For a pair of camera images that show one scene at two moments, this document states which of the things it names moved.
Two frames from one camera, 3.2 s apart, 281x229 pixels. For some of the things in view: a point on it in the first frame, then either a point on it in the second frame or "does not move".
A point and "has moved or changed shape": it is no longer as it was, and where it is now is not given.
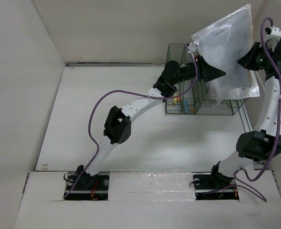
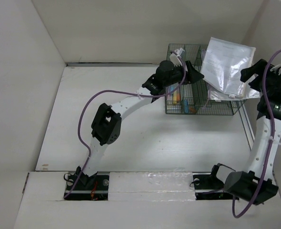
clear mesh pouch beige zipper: x=221 y=45 has moved or changed shape
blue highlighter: x=185 y=106 does not move
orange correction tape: x=192 y=110 does not move
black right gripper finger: x=248 y=61 → x=258 y=68
